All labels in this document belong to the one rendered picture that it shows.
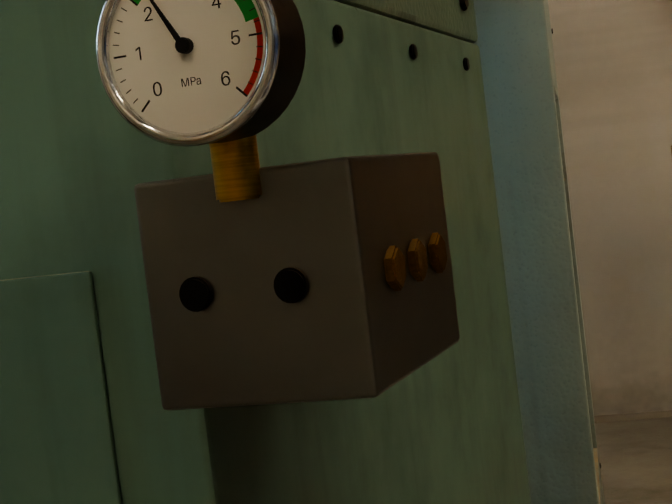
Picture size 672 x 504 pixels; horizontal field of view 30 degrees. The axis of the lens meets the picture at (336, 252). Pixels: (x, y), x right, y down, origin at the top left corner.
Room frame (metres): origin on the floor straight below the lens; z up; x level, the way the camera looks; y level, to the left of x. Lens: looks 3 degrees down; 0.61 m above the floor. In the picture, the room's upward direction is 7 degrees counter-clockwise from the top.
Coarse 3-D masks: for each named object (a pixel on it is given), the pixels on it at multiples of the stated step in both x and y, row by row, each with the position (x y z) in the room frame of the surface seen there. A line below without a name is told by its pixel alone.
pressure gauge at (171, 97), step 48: (144, 0) 0.40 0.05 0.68; (192, 0) 0.39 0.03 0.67; (240, 0) 0.39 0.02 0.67; (288, 0) 0.41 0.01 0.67; (96, 48) 0.40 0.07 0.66; (144, 48) 0.40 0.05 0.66; (240, 48) 0.39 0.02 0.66; (288, 48) 0.39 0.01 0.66; (144, 96) 0.40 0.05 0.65; (192, 96) 0.40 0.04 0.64; (240, 96) 0.39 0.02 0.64; (288, 96) 0.41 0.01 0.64; (192, 144) 0.39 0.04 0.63; (240, 144) 0.41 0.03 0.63; (240, 192) 0.41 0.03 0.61
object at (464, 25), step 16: (336, 0) 0.69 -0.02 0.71; (352, 0) 0.70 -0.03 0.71; (368, 0) 0.73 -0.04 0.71; (384, 0) 0.76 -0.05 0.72; (400, 0) 0.80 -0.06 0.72; (416, 0) 0.83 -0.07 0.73; (432, 0) 0.88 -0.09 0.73; (448, 0) 0.92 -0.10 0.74; (464, 0) 0.96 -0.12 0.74; (400, 16) 0.80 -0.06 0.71; (416, 16) 0.83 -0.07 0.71; (432, 16) 0.87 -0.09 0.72; (448, 16) 0.92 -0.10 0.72; (464, 16) 0.97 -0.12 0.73; (448, 32) 0.92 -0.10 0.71; (464, 32) 0.96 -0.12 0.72
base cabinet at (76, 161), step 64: (0, 0) 0.49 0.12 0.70; (64, 0) 0.48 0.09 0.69; (320, 0) 0.65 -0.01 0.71; (0, 64) 0.49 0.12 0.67; (64, 64) 0.48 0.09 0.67; (320, 64) 0.64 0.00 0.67; (384, 64) 0.75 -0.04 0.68; (448, 64) 0.90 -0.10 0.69; (0, 128) 0.49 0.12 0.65; (64, 128) 0.48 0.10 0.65; (128, 128) 0.47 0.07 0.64; (320, 128) 0.63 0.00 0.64; (384, 128) 0.73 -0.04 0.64; (448, 128) 0.88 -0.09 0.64; (0, 192) 0.49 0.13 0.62; (64, 192) 0.48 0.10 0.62; (128, 192) 0.47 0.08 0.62; (448, 192) 0.86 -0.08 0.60; (0, 256) 0.49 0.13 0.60; (64, 256) 0.48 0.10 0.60; (128, 256) 0.48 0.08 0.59; (0, 320) 0.49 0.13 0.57; (64, 320) 0.48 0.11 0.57; (128, 320) 0.48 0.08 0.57; (0, 384) 0.49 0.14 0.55; (64, 384) 0.48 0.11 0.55; (128, 384) 0.48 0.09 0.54; (448, 384) 0.80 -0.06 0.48; (512, 384) 0.99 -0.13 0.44; (0, 448) 0.50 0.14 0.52; (64, 448) 0.49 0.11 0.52; (128, 448) 0.48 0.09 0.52; (192, 448) 0.47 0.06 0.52; (256, 448) 0.51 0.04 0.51; (320, 448) 0.58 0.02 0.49; (384, 448) 0.66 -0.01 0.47; (448, 448) 0.79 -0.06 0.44; (512, 448) 0.96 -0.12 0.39
